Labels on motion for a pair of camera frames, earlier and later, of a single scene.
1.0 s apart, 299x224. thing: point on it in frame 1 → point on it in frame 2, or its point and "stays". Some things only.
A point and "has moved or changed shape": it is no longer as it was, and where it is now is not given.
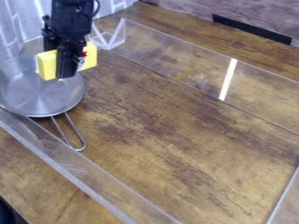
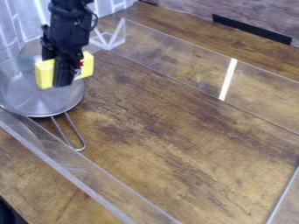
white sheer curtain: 21,20 stays
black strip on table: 248,29 stays
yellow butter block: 46,61 has moved or changed shape
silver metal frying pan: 28,95 stays
